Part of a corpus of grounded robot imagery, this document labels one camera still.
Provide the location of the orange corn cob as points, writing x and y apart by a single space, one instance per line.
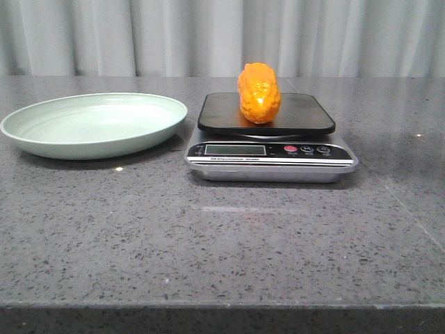
259 92

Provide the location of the silver black kitchen scale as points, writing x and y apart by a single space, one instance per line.
300 145

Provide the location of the pale green plate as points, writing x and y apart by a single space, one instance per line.
94 126

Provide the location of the white pleated curtain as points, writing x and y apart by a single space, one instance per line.
217 38

